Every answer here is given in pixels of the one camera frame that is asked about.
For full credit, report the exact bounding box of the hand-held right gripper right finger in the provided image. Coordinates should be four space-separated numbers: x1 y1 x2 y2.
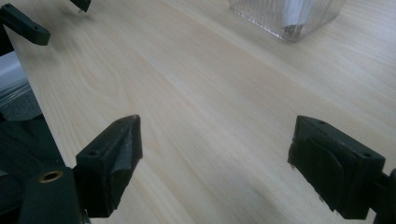
287 115 387 220

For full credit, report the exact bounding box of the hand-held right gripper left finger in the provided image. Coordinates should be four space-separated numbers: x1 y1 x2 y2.
76 114 144 218

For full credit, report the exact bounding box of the clear plastic container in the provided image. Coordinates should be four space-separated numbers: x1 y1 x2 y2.
228 0 347 43

